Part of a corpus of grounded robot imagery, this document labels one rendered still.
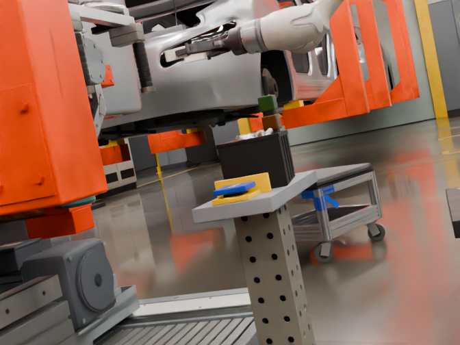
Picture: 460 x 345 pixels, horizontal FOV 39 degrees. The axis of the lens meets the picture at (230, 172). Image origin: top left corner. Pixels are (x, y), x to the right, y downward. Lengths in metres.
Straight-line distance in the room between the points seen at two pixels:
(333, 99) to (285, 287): 3.92
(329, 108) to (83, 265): 3.98
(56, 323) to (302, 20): 0.97
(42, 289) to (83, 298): 0.25
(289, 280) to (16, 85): 0.69
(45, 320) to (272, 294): 0.49
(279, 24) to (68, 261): 0.81
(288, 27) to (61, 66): 0.69
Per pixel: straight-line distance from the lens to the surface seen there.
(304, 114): 5.29
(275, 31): 1.73
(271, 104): 1.63
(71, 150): 1.22
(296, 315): 1.44
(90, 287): 1.48
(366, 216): 2.78
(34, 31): 1.21
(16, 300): 1.18
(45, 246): 1.98
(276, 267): 1.42
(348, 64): 5.22
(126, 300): 2.07
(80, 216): 1.85
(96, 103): 2.07
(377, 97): 7.13
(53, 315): 1.25
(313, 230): 2.60
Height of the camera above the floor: 0.59
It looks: 3 degrees down
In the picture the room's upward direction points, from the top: 12 degrees counter-clockwise
